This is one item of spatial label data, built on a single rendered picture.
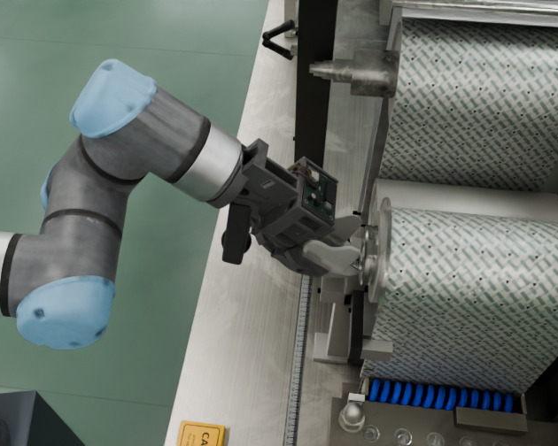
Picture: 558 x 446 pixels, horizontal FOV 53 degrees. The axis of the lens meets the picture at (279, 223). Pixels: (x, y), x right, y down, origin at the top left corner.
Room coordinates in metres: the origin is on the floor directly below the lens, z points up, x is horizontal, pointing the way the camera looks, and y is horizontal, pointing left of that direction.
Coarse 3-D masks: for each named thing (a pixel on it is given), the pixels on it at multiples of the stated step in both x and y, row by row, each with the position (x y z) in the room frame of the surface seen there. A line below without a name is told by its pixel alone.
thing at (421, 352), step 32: (384, 320) 0.33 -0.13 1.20; (416, 352) 0.32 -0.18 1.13; (448, 352) 0.32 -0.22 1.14; (480, 352) 0.32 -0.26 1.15; (512, 352) 0.31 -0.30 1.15; (544, 352) 0.31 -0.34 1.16; (416, 384) 0.32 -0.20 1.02; (448, 384) 0.32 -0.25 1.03; (480, 384) 0.31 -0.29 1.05; (512, 384) 0.31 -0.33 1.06
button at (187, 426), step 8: (184, 424) 0.29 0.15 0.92; (192, 424) 0.29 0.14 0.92; (200, 424) 0.29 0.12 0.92; (208, 424) 0.30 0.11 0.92; (216, 424) 0.30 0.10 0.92; (184, 432) 0.28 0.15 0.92; (192, 432) 0.28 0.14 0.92; (200, 432) 0.28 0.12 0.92; (208, 432) 0.28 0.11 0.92; (216, 432) 0.28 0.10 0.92; (224, 432) 0.29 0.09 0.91; (184, 440) 0.27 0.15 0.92; (192, 440) 0.27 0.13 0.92; (200, 440) 0.27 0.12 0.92; (208, 440) 0.27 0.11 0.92; (216, 440) 0.27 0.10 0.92
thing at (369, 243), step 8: (368, 232) 0.40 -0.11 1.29; (376, 232) 0.41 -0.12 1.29; (368, 240) 0.39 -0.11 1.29; (376, 240) 0.39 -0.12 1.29; (360, 248) 0.42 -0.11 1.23; (368, 248) 0.38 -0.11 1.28; (376, 248) 0.38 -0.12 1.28; (360, 256) 0.41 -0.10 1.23; (368, 256) 0.37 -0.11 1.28; (376, 256) 0.37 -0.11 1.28; (368, 264) 0.37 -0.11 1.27; (368, 272) 0.36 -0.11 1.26; (360, 280) 0.36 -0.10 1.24; (368, 280) 0.36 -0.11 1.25
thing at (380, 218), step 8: (376, 216) 0.44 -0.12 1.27; (384, 216) 0.42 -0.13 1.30; (376, 224) 0.43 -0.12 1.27; (384, 224) 0.40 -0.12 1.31; (384, 232) 0.39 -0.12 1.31; (384, 240) 0.38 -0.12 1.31; (376, 264) 0.36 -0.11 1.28; (376, 272) 0.35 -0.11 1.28; (376, 280) 0.34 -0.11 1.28; (368, 288) 0.38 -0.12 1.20; (376, 288) 0.34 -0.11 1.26; (368, 296) 0.36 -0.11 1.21; (376, 296) 0.34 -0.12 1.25
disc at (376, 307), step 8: (384, 200) 0.44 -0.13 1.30; (384, 208) 0.43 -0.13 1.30; (384, 248) 0.37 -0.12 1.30; (384, 256) 0.36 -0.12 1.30; (384, 264) 0.35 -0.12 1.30; (384, 272) 0.34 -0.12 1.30; (384, 280) 0.33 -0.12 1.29; (384, 288) 0.33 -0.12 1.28; (376, 304) 0.33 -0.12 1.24; (376, 312) 0.32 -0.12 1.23
